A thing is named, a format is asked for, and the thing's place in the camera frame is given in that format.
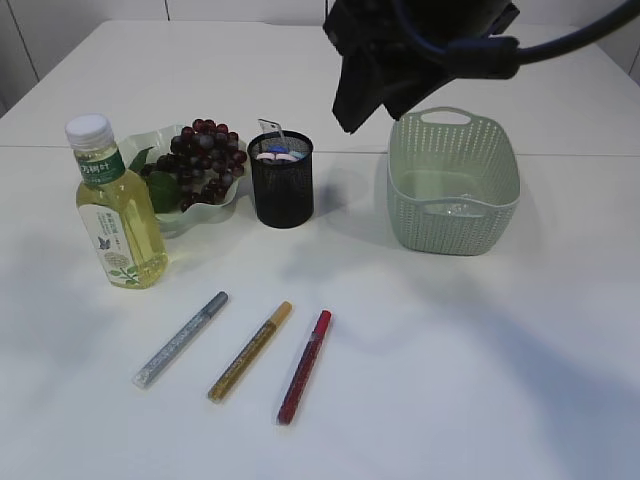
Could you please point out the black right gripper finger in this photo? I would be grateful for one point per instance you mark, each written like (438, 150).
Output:
(361, 89)

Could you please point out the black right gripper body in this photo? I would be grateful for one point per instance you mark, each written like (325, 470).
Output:
(424, 45)

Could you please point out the clear plastic ruler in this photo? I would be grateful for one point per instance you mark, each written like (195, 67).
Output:
(273, 128)

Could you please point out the blue scissors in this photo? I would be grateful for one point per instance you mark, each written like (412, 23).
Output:
(290, 149)

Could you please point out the pink scissors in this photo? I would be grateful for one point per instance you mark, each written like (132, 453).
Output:
(271, 158)

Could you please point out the clear plastic sheet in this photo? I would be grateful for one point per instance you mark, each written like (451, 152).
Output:
(457, 207)

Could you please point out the purple artificial grape bunch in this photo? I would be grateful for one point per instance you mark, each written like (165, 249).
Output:
(185, 165)

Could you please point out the yellow tea bottle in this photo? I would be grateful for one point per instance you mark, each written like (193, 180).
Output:
(114, 205)

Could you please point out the silver glitter pen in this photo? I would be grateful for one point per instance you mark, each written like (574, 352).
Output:
(163, 358)

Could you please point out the gold glitter pen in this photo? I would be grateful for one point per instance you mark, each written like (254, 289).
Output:
(244, 359)

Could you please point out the black mesh pen holder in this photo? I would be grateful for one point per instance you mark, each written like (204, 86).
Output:
(283, 194)

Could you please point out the green woven plastic basket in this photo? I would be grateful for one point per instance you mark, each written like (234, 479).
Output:
(430, 161)

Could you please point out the red glitter pen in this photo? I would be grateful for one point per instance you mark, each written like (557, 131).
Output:
(295, 391)

